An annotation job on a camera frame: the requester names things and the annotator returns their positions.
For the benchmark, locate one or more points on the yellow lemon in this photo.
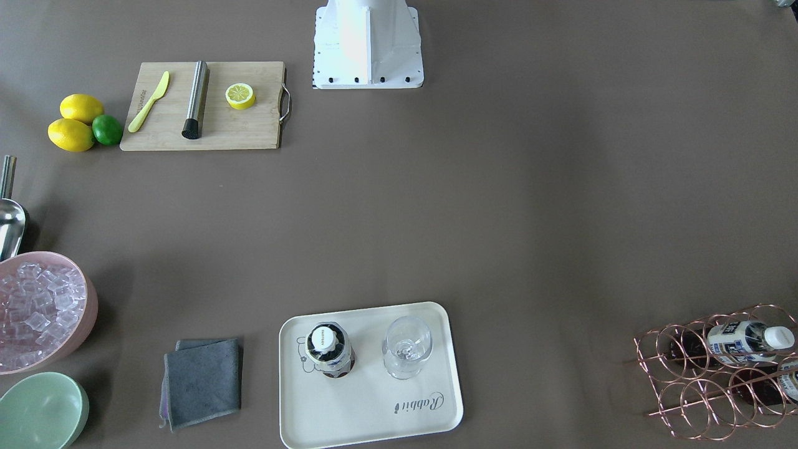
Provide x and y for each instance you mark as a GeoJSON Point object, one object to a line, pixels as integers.
{"type": "Point", "coordinates": [71, 135]}
{"type": "Point", "coordinates": [82, 107]}

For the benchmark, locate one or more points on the copper wire bottle basket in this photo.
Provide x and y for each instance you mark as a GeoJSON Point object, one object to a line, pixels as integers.
{"type": "Point", "coordinates": [699, 397]}

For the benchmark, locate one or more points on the tea bottle middle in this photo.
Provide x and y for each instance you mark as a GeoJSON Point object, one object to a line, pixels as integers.
{"type": "Point", "coordinates": [735, 343]}

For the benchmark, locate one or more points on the pink bowl with ice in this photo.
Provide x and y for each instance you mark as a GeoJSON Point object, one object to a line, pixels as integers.
{"type": "Point", "coordinates": [49, 307]}

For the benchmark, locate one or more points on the steel muddler black tip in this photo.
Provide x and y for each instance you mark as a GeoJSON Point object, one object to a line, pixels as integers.
{"type": "Point", "coordinates": [193, 124]}

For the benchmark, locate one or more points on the green bowl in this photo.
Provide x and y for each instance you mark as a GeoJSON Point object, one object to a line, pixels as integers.
{"type": "Point", "coordinates": [45, 410]}

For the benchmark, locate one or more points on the tea bottle front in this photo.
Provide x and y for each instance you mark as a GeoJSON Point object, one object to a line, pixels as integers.
{"type": "Point", "coordinates": [329, 348]}

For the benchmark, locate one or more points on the metal ice scoop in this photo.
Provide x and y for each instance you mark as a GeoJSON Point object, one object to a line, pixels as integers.
{"type": "Point", "coordinates": [13, 215]}

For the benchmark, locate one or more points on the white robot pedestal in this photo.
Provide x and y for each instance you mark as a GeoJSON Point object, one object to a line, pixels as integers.
{"type": "Point", "coordinates": [367, 45]}

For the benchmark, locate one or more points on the cream serving tray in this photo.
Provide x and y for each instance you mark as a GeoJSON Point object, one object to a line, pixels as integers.
{"type": "Point", "coordinates": [367, 404]}

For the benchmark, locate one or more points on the grey folded cloth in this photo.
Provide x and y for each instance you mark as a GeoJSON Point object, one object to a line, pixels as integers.
{"type": "Point", "coordinates": [202, 381]}

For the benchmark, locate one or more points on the green lime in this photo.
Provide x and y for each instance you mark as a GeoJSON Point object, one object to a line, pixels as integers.
{"type": "Point", "coordinates": [107, 130]}

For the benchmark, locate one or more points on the clear wine glass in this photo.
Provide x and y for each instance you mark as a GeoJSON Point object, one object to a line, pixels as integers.
{"type": "Point", "coordinates": [407, 346]}

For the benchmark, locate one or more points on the tea bottle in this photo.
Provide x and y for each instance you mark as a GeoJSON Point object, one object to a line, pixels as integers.
{"type": "Point", "coordinates": [735, 343]}
{"type": "Point", "coordinates": [329, 348]}

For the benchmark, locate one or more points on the yellow plastic knife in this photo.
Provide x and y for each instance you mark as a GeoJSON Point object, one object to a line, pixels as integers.
{"type": "Point", "coordinates": [158, 93]}

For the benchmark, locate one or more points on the lemon half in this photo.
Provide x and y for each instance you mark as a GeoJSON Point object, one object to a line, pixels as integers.
{"type": "Point", "coordinates": [240, 96]}

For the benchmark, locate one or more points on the wooden cutting board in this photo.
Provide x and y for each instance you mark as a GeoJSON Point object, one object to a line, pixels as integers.
{"type": "Point", "coordinates": [223, 128]}

